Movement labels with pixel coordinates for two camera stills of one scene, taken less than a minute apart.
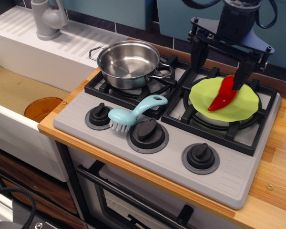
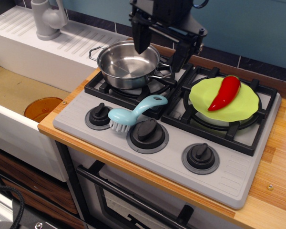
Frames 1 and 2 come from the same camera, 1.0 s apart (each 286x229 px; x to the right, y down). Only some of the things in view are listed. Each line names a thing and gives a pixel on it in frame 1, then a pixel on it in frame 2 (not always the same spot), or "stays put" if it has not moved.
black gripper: [234, 34] → [172, 18]
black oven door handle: [93, 174] stays put
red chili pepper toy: [225, 95] stays put
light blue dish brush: [121, 119] stays put
